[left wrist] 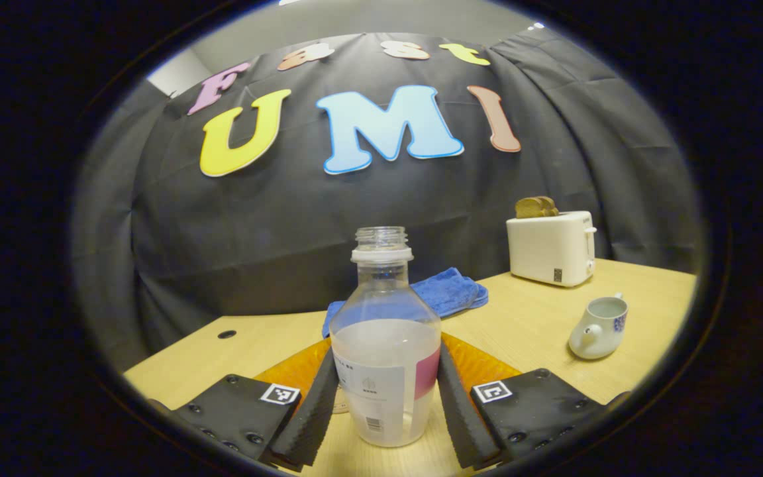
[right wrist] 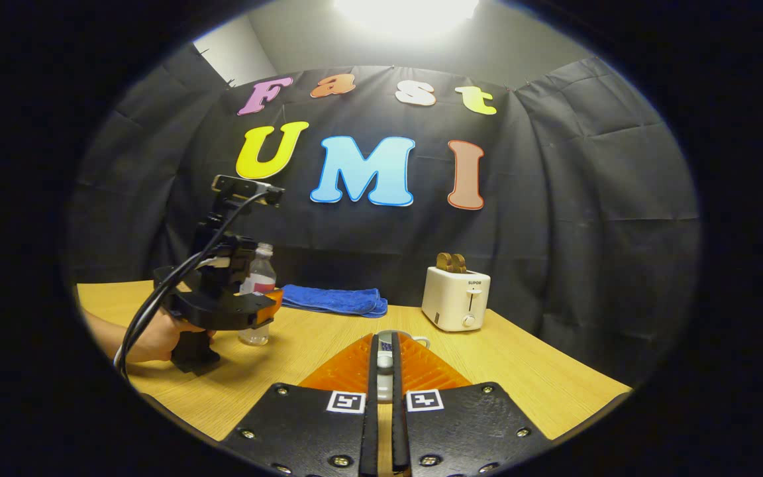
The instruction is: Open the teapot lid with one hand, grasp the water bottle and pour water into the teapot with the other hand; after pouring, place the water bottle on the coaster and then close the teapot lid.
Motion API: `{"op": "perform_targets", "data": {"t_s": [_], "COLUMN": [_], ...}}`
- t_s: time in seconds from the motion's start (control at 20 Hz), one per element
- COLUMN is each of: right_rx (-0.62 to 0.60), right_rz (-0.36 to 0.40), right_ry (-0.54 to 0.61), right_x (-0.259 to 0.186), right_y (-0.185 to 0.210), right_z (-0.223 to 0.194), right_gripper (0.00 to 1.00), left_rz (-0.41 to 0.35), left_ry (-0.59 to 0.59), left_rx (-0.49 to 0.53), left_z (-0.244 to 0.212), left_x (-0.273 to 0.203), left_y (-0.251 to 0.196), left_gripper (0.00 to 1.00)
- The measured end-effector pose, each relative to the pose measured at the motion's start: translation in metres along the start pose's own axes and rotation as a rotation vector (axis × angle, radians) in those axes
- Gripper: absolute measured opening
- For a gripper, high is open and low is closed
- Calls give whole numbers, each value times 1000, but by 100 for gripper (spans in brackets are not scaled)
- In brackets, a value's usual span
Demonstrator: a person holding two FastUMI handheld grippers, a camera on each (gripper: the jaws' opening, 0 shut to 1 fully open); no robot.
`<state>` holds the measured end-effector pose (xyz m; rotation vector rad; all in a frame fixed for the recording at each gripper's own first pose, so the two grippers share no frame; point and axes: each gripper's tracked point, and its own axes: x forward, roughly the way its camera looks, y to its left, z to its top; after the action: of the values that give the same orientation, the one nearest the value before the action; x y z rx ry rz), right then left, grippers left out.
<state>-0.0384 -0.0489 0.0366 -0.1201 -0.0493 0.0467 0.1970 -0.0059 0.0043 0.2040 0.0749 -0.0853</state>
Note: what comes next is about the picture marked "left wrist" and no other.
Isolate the white blue-flowered teacup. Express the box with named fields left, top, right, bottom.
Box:
left=568, top=293, right=629, bottom=360

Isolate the folded blue towel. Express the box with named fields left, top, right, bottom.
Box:
left=321, top=267, right=489, bottom=339

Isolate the white toaster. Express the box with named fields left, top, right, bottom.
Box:
left=506, top=211, right=598, bottom=288

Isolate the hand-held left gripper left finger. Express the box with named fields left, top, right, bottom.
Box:
left=170, top=338, right=342, bottom=472

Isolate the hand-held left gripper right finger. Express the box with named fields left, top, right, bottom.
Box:
left=436, top=331, right=631, bottom=471

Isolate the clear plastic water bottle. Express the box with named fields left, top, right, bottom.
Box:
left=329, top=226, right=443, bottom=449

